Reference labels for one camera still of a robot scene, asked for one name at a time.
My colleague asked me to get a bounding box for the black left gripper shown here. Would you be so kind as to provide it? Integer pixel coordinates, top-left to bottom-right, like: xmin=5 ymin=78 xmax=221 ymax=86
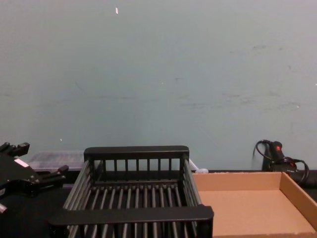
xmin=0 ymin=142 xmax=70 ymax=199

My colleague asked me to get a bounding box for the clear plastic case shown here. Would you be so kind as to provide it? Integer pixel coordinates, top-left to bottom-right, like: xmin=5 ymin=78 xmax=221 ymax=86
xmin=26 ymin=150 xmax=199 ymax=173

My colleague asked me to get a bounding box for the black rack with steel bars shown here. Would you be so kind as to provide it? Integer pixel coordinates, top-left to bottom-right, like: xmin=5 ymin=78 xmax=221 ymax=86
xmin=48 ymin=145 xmax=214 ymax=238

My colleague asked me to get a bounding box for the shallow brown cardboard tray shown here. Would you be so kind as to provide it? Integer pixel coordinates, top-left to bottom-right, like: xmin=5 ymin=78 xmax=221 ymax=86
xmin=192 ymin=171 xmax=317 ymax=238

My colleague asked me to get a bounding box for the plain pale wall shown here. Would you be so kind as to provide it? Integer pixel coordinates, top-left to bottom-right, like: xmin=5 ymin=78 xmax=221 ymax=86
xmin=0 ymin=0 xmax=317 ymax=172

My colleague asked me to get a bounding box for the black tool power cord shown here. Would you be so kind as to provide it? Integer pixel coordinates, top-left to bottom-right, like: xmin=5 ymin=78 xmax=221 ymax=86
xmin=254 ymin=140 xmax=311 ymax=185

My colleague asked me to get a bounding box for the black corded tool red switch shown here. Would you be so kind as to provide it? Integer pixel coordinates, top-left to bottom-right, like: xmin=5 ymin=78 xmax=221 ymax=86
xmin=262 ymin=140 xmax=311 ymax=187

